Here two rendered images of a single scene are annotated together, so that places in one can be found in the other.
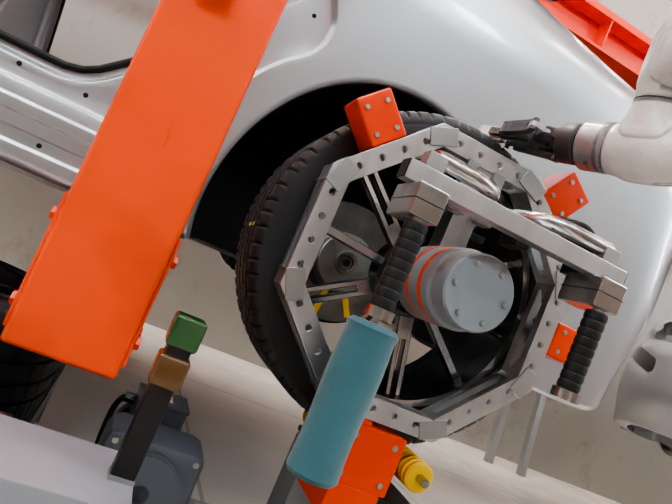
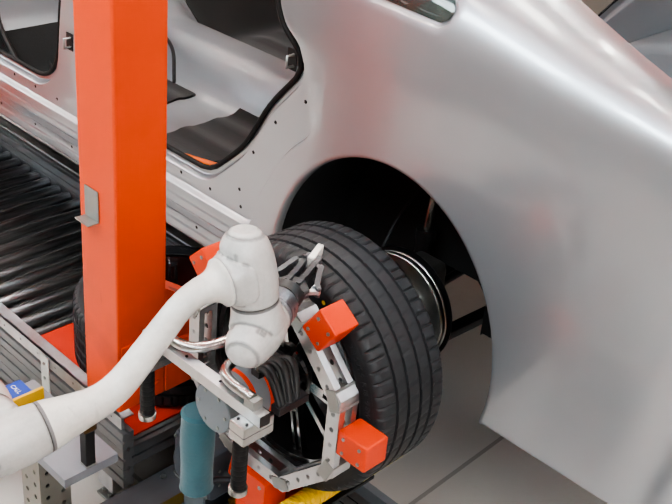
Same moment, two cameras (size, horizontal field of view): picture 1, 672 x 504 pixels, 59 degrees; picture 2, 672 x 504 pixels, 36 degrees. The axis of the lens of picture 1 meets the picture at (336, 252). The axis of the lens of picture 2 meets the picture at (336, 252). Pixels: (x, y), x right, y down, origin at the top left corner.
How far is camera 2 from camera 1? 2.60 m
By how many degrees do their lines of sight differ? 65
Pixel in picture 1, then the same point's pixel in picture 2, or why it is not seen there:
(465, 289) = (204, 404)
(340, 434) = (184, 470)
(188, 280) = not seen: outside the picture
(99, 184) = (90, 320)
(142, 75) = (86, 268)
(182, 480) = not seen: hidden behind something
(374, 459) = (251, 490)
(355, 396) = (183, 452)
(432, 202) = not seen: hidden behind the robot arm
